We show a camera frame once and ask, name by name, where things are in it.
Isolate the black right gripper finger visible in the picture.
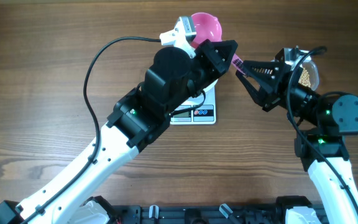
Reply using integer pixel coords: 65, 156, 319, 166
242, 60, 291, 93
236, 70, 267, 107

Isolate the pink plastic measuring scoop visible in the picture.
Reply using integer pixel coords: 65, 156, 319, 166
190, 12, 246, 75

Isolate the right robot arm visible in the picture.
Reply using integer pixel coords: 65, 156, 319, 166
232, 46, 358, 223

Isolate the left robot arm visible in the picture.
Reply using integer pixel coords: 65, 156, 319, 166
0, 40, 237, 223

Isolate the white bowl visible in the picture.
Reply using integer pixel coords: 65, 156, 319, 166
203, 80, 218, 93

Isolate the white digital kitchen scale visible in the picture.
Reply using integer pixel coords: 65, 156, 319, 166
170, 87, 217, 125

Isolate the soybeans pile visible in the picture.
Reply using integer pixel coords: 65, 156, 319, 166
298, 66, 311, 88

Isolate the clear plastic container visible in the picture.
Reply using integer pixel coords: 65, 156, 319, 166
299, 57, 319, 91

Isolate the right black cable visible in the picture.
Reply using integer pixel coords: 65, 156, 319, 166
285, 45, 358, 224

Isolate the black cable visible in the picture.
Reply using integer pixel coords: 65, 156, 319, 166
285, 45, 358, 224
20, 36, 162, 224

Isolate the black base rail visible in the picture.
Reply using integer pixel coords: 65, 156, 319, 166
112, 205, 274, 224

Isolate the left black cable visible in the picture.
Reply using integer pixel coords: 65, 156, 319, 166
20, 36, 162, 224

